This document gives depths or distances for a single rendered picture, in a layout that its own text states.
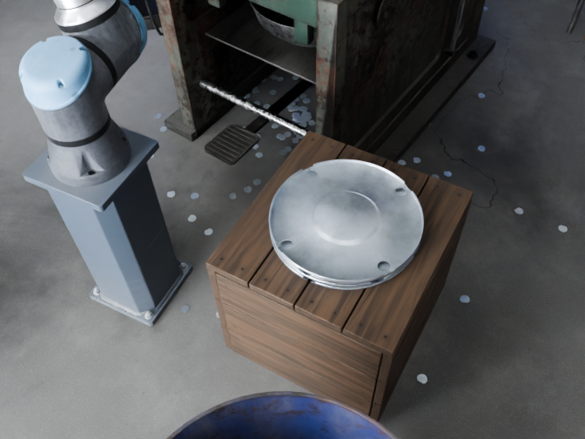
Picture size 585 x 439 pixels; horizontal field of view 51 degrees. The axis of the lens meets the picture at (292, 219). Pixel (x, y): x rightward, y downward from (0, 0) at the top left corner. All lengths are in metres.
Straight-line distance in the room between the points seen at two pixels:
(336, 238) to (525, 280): 0.63
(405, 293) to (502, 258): 0.57
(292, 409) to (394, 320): 0.27
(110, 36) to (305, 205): 0.46
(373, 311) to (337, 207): 0.21
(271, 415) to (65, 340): 0.73
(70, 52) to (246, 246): 0.45
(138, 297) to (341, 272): 0.55
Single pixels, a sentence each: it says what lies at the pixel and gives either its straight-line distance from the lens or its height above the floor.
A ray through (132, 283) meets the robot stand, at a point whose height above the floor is 0.15.
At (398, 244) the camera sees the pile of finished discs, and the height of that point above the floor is 0.38.
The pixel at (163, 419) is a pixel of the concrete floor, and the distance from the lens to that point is 1.40.
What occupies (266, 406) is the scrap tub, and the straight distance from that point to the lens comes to 0.90.
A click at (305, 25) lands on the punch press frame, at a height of 0.49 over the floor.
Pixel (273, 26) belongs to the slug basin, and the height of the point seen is 0.39.
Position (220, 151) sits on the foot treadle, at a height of 0.16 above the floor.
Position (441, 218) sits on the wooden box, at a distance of 1.22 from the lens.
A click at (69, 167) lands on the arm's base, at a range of 1.17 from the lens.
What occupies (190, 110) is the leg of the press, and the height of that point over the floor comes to 0.11.
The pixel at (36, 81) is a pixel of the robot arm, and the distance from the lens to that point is 1.07.
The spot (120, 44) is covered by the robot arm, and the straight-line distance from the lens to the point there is 1.15.
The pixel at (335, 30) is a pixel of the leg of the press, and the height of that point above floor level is 0.56.
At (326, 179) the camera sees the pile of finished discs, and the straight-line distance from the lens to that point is 1.22.
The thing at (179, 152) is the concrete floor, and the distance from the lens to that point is 1.84.
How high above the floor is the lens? 1.29
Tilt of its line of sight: 52 degrees down
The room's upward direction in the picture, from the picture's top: 2 degrees counter-clockwise
